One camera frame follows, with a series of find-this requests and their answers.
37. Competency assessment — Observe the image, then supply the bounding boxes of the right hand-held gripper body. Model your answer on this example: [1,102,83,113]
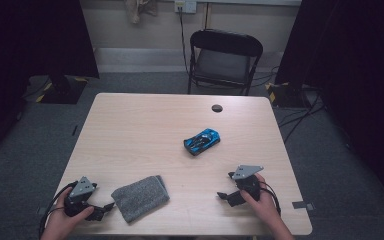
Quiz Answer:
[232,164,264,201]

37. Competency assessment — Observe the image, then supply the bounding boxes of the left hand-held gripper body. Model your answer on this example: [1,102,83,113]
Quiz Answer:
[63,176,97,217]

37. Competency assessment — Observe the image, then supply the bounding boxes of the grey towel cloth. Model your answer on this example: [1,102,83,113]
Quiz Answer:
[110,175,171,224]

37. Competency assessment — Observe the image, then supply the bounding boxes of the blue toy car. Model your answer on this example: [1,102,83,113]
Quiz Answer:
[183,127,221,157]

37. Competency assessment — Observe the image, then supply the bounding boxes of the person's right hand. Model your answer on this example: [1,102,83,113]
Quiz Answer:
[239,173,281,229]

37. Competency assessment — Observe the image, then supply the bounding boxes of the person's left hand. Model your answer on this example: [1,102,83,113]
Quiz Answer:
[42,187,95,234]

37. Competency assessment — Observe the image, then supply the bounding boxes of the black stand base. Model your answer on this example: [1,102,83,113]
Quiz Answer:
[264,81,311,108]
[34,74,89,105]

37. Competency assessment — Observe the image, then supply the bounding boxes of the black folding chair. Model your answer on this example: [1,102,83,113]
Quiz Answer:
[187,28,264,97]

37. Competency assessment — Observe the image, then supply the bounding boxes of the black curtain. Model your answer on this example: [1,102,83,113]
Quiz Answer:
[0,0,100,168]
[274,0,384,214]

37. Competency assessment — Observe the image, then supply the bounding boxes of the thin brown pole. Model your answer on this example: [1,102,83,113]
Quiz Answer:
[203,2,213,31]

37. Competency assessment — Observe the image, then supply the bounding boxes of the beige hanging cloth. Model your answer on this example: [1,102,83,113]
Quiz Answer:
[123,0,159,24]

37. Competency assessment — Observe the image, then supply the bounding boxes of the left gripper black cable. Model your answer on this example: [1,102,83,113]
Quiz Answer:
[38,180,79,239]

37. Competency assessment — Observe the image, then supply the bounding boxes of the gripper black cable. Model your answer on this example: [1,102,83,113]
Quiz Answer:
[38,180,79,239]
[259,181,282,216]

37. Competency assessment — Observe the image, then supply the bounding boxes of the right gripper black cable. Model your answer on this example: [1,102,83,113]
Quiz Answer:
[259,181,282,216]

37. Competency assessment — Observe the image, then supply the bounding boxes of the black floor cables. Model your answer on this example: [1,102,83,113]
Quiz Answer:
[251,65,328,144]

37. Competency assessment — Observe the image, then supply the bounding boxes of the black socket cable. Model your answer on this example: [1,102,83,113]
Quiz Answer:
[178,6,191,76]

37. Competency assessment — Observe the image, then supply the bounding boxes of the white wall socket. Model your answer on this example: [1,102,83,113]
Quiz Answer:
[174,0,198,14]

